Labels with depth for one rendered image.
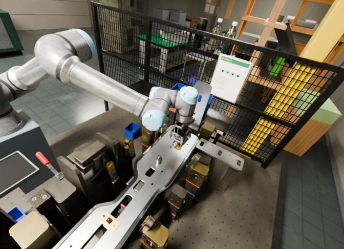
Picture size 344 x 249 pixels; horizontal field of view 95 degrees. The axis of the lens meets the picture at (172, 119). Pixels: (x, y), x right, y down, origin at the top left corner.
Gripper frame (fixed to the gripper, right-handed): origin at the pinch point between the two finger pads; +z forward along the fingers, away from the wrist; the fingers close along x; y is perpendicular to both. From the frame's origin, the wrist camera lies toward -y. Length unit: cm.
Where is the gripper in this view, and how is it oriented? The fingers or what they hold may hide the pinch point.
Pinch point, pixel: (180, 142)
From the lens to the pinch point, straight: 88.5
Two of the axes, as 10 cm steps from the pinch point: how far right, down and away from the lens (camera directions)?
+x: 8.5, 4.2, -3.2
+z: -1.0, 7.2, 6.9
